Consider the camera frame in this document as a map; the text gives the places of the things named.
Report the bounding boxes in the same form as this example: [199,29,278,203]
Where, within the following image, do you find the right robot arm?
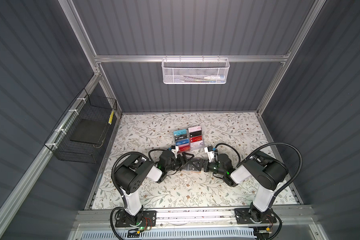
[190,151,290,224]

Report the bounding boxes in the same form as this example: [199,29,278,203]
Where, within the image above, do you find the black VIP card left column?
[175,135,188,141]

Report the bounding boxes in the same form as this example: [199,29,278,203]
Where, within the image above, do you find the pink leather card wallet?
[180,159,208,172]

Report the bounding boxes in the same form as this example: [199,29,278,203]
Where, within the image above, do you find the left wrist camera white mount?
[168,146,179,159]

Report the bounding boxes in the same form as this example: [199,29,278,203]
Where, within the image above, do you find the black wire basket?
[45,91,118,164]

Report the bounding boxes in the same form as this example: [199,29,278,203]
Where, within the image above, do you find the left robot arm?
[111,149,197,222]

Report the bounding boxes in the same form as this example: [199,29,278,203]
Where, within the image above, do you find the blue VIP card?
[176,139,190,146]

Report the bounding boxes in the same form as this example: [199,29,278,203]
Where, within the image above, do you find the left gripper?
[164,152,193,174]

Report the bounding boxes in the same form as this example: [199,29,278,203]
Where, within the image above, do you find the clear acrylic card holder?
[173,125,205,152]

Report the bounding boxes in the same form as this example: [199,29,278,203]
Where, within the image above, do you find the red VIP card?
[190,136,203,143]

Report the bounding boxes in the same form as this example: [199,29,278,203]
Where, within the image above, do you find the teal VIP card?
[174,129,187,136]

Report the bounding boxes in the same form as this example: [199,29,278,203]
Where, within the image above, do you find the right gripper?
[191,159,226,177]

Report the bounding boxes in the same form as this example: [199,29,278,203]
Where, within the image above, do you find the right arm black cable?
[214,142,303,208]

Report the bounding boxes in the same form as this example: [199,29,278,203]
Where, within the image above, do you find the pens in white basket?
[184,75,226,84]

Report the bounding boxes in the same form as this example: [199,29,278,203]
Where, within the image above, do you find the black card right column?
[190,131,202,138]

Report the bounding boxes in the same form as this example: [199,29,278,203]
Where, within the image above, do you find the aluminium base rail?
[72,205,318,231]

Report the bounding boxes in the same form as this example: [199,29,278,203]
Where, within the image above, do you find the white wire mesh basket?
[161,58,230,85]

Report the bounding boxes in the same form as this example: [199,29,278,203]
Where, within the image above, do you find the yellow marker pen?
[108,110,114,125]

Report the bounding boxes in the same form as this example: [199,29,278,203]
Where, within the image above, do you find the pink VIP card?
[188,126,202,133]

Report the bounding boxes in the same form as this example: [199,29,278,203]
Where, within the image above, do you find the black pad in basket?
[70,119,108,145]

